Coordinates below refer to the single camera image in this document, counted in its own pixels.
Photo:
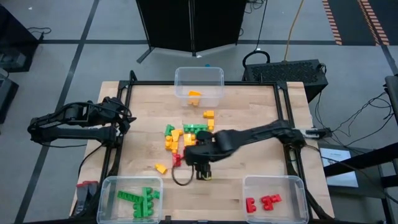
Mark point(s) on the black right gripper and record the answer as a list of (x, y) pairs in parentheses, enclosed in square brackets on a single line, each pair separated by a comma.
[(200, 155)]

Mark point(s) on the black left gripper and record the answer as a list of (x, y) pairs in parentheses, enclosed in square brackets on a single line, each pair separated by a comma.
[(116, 109)]

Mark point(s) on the yellow wedge toy block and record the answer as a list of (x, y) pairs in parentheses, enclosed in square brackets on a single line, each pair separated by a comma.
[(176, 135)]

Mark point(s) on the orange square toy block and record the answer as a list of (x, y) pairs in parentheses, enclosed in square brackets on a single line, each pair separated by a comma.
[(195, 93)]

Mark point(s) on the long green toy block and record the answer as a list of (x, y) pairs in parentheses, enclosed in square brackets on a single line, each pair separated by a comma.
[(146, 205), (127, 196)]

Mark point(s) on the red zigzag toy block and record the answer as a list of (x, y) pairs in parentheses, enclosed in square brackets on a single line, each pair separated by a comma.
[(269, 200)]

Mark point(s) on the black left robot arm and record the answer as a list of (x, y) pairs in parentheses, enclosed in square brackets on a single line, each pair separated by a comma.
[(77, 134)]

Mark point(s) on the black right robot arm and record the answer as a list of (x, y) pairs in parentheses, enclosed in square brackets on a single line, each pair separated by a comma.
[(255, 132)]

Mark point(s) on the clear plastic bin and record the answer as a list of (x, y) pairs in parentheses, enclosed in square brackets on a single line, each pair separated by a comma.
[(109, 208), (199, 77), (292, 193)]

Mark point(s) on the red grey tool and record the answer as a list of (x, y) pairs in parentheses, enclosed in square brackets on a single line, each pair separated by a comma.
[(84, 193)]

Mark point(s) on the black folding screen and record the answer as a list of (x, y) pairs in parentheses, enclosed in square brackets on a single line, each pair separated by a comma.
[(174, 25)]

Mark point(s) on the silver mounting plate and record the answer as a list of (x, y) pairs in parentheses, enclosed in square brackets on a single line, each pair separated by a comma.
[(311, 131)]

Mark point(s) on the black computer case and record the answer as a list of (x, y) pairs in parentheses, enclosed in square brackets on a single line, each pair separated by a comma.
[(286, 74)]

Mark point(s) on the black equipment case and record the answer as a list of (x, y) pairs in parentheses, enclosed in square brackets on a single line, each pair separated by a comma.
[(6, 96)]

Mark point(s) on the black equipment cabinet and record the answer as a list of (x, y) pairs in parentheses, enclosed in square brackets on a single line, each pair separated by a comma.
[(12, 31)]

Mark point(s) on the white screen tablet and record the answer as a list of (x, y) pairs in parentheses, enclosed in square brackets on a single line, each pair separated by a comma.
[(345, 180)]

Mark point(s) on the black metal stand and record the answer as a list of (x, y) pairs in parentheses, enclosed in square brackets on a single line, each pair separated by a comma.
[(357, 161)]

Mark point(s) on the black orange-striped floor mat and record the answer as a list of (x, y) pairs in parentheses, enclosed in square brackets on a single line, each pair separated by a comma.
[(348, 18)]

